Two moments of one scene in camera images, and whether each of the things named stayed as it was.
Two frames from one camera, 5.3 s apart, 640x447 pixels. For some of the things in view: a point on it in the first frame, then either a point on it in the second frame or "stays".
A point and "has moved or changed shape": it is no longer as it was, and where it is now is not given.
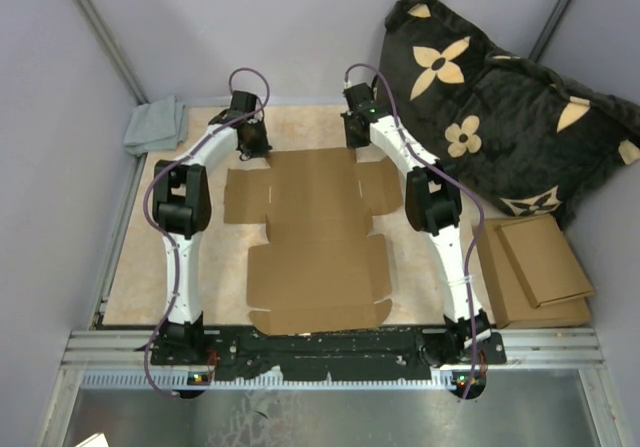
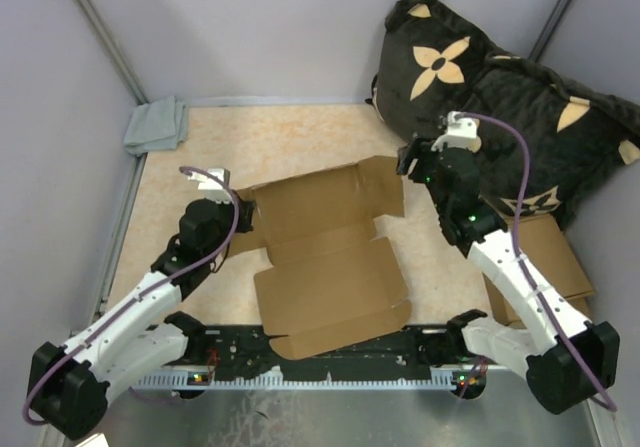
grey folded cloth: [157, 125] stays
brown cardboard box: [322, 268] has moved or changed shape
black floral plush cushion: [525, 139] stays
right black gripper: [351, 143] → [419, 149]
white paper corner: [96, 440] stays
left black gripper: [261, 149] → [246, 208]
